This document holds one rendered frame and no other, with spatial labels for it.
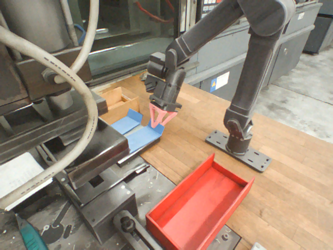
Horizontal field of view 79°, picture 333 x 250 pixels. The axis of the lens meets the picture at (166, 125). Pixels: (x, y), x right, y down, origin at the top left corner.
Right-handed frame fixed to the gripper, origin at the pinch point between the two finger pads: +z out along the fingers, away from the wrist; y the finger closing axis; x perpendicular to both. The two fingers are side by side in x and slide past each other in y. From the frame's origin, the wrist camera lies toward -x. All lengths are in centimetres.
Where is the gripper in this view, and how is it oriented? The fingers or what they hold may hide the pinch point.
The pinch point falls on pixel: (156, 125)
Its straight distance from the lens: 68.0
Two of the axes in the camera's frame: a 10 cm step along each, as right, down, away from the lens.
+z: -3.6, 9.0, 2.7
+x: 6.7, 4.4, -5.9
